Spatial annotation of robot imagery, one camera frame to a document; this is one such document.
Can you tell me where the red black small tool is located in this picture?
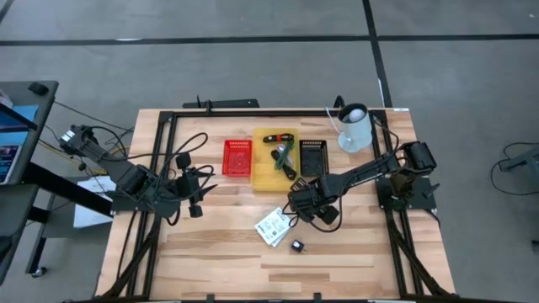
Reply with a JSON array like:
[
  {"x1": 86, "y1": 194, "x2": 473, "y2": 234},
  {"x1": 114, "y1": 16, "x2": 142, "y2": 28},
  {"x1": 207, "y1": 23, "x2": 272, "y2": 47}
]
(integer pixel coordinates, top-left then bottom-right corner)
[{"x1": 263, "y1": 133, "x2": 295, "y2": 144}]

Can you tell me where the grey metal stand base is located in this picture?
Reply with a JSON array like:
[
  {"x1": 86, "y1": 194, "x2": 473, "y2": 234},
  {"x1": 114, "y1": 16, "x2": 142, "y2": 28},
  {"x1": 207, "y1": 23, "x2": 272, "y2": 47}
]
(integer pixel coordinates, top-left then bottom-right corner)
[{"x1": 503, "y1": 146, "x2": 539, "y2": 170}]

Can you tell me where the grey desk with black legs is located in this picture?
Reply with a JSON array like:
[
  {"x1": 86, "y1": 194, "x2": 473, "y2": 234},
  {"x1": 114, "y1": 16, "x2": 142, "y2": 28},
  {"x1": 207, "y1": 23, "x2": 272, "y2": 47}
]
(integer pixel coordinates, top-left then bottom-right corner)
[{"x1": 0, "y1": 79, "x2": 115, "y2": 287}]

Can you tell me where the red slotted plastic basket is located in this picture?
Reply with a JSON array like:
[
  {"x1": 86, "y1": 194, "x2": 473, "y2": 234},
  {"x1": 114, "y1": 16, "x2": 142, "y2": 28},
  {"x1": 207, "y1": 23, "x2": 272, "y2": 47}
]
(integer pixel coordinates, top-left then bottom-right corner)
[{"x1": 221, "y1": 139, "x2": 253, "y2": 178}]

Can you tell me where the white lamp cable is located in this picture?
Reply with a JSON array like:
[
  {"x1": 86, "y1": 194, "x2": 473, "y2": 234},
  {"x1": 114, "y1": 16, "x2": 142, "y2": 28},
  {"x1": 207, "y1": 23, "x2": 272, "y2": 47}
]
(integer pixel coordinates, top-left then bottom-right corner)
[{"x1": 324, "y1": 106, "x2": 343, "y2": 136}]

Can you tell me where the yellow translucent plastic bin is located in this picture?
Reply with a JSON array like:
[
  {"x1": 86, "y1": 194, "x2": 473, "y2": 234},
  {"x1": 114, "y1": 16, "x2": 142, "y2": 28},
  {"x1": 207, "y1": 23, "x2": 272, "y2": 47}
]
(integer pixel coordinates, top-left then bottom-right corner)
[{"x1": 251, "y1": 127, "x2": 302, "y2": 193}]

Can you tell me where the plain black cable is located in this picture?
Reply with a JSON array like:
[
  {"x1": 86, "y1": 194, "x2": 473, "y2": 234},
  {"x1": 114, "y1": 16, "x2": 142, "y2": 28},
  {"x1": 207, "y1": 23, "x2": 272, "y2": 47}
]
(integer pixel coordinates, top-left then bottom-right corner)
[{"x1": 270, "y1": 150, "x2": 298, "y2": 181}]

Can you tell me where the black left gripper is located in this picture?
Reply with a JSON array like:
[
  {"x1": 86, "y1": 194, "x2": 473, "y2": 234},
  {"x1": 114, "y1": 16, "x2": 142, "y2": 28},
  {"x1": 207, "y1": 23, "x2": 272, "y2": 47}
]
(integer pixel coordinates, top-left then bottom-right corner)
[{"x1": 172, "y1": 152, "x2": 219, "y2": 219}]

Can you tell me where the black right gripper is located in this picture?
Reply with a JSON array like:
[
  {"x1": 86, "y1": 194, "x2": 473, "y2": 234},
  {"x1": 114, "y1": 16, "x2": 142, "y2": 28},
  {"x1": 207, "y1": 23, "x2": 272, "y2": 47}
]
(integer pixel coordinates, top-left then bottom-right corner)
[{"x1": 288, "y1": 176, "x2": 340, "y2": 225}]

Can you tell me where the white paper sheet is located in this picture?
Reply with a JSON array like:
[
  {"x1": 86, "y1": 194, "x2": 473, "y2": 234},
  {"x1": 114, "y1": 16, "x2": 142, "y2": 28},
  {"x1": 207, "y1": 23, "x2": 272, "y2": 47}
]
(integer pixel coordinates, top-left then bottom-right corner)
[{"x1": 73, "y1": 176, "x2": 119, "y2": 230}]

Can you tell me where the black slotted plastic basket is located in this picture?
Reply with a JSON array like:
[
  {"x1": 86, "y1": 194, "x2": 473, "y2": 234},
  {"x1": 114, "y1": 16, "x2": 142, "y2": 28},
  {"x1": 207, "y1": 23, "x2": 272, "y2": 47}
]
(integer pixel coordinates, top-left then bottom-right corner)
[{"x1": 298, "y1": 139, "x2": 329, "y2": 178}]

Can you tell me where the black computer mouse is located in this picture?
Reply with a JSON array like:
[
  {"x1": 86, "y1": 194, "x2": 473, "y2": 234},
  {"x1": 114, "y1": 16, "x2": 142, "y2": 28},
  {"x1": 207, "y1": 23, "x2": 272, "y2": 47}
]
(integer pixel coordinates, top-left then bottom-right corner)
[{"x1": 27, "y1": 81, "x2": 50, "y2": 96}]

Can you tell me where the black flat bar device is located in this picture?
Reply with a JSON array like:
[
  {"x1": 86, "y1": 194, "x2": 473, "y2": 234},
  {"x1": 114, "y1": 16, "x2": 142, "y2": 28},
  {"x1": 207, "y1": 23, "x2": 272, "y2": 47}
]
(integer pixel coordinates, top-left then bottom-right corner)
[{"x1": 182, "y1": 95, "x2": 261, "y2": 109}]

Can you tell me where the open laptop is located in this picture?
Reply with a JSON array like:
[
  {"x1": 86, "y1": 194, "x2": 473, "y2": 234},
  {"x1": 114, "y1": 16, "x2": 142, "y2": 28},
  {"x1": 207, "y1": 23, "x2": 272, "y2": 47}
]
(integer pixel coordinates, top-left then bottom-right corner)
[{"x1": 0, "y1": 102, "x2": 40, "y2": 146}]

